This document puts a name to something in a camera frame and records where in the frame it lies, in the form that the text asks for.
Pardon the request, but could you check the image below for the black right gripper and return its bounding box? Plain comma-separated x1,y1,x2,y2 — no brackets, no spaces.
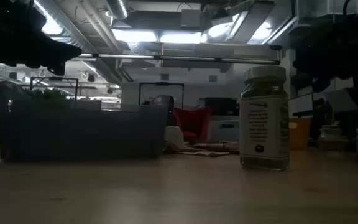
293,12,358,93

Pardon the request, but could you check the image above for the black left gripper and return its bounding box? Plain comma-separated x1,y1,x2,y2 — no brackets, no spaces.
0,0,83,77

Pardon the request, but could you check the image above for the white-lid spice jar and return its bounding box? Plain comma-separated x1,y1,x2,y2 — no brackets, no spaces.
164,125,186,151
239,65,290,172

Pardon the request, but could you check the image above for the dark grey plastic bin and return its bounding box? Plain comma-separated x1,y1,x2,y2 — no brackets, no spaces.
0,80,175,162

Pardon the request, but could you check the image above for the white screen monitor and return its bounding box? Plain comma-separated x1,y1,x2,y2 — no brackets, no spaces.
289,92,315,118

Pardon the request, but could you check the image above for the green artificial plant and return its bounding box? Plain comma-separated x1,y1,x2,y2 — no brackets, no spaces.
23,88,74,101

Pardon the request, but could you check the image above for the orange plastic bin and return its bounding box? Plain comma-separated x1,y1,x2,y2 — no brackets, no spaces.
288,117,312,151

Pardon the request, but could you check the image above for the ceiling light panel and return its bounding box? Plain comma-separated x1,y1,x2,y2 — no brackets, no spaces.
159,30,203,44
112,28,158,43

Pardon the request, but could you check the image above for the black monitor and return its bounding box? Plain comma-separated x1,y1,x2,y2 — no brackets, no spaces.
203,96,239,116

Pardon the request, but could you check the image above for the clear plastic bin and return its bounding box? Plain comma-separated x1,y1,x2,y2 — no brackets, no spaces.
208,115,241,142

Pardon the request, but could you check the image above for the long silver light bar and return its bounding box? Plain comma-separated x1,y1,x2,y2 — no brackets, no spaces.
79,53,282,65

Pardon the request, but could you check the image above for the red cloth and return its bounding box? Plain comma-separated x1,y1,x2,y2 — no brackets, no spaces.
173,107,214,143

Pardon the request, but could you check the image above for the silver ribbed air duct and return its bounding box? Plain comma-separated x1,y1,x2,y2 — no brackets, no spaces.
35,0,119,54

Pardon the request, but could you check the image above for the silver round air duct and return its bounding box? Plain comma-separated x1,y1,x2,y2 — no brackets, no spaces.
104,0,131,20

